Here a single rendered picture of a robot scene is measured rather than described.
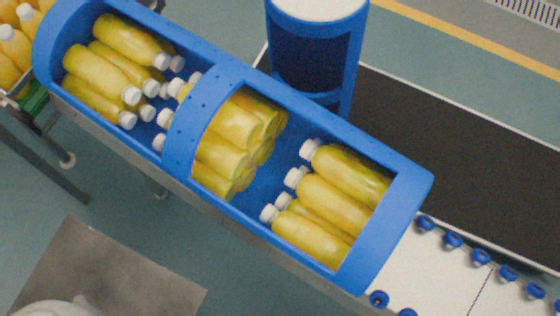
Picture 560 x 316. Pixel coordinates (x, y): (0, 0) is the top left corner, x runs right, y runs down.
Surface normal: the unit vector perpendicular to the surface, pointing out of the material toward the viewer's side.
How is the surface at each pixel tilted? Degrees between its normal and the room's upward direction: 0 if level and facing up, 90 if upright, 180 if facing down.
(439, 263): 0
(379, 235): 21
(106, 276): 4
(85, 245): 4
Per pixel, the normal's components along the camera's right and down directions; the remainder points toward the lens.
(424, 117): -0.03, -0.36
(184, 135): -0.35, 0.18
